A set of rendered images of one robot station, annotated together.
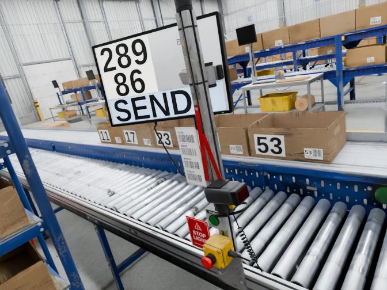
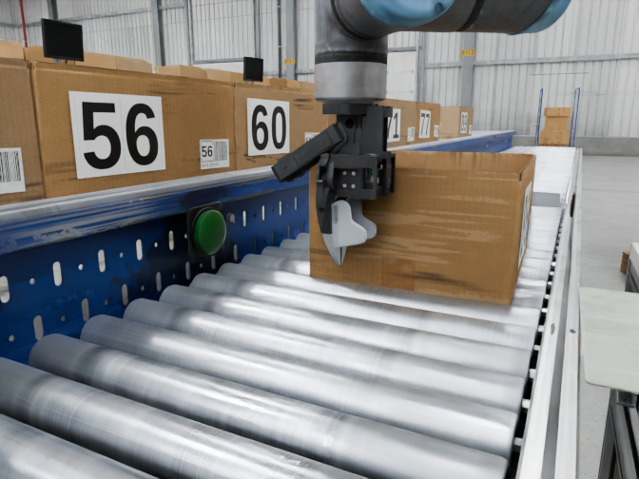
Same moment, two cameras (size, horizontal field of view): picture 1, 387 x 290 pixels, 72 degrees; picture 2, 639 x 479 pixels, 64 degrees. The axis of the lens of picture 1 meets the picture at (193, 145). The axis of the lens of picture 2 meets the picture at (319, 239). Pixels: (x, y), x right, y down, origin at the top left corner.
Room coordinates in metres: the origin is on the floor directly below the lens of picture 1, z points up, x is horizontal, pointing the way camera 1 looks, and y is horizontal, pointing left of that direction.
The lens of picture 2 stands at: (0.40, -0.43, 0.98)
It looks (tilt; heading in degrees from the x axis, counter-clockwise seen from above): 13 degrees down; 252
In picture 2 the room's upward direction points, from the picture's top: straight up
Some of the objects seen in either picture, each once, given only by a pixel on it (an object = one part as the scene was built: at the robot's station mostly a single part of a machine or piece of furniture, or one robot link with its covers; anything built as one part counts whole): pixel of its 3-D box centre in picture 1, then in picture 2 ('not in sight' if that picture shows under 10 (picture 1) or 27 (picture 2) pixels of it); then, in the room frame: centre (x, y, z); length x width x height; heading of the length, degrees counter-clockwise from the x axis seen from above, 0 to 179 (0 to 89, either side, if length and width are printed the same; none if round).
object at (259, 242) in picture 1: (272, 226); not in sight; (0.94, -0.25, 0.72); 0.52 x 0.05 x 0.05; 135
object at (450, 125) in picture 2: not in sight; (439, 123); (-1.17, -3.04, 0.96); 0.39 x 0.29 x 0.17; 46
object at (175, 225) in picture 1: (201, 206); not in sight; (1.22, 0.03, 0.72); 0.52 x 0.05 x 0.05; 135
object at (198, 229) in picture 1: (206, 236); not in sight; (0.79, 0.02, 0.85); 0.16 x 0.01 x 0.13; 45
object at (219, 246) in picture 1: (227, 255); not in sight; (0.69, -0.03, 0.84); 0.15 x 0.09 x 0.07; 45
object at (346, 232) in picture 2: not in sight; (346, 235); (0.16, -1.04, 0.84); 0.06 x 0.03 x 0.09; 135
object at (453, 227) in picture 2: not in sight; (435, 208); (-0.05, -1.18, 0.83); 0.39 x 0.29 x 0.17; 47
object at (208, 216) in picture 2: not in sight; (212, 232); (0.32, -1.22, 0.81); 0.07 x 0.01 x 0.07; 45
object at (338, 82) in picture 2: not in sight; (351, 86); (0.15, -1.05, 1.02); 0.10 x 0.09 x 0.05; 45
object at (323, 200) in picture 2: not in sight; (329, 199); (0.18, -1.05, 0.88); 0.05 x 0.02 x 0.09; 45
